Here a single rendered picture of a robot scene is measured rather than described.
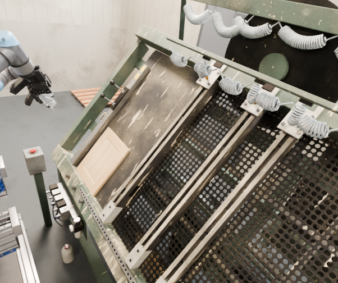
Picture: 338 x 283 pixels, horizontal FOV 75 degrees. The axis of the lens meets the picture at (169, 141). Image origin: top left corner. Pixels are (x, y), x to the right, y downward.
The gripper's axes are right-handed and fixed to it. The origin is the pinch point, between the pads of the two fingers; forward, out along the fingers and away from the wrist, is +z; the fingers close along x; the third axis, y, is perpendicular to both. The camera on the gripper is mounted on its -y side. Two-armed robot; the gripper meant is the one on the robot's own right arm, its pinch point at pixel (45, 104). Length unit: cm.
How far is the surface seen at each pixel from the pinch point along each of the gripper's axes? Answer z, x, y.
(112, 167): 57, -13, 17
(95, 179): 65, -14, 3
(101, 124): 55, 24, 15
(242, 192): 19, -63, 79
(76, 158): 70, 10, -10
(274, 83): -17, -35, 96
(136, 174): 44, -29, 33
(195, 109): 20, -11, 75
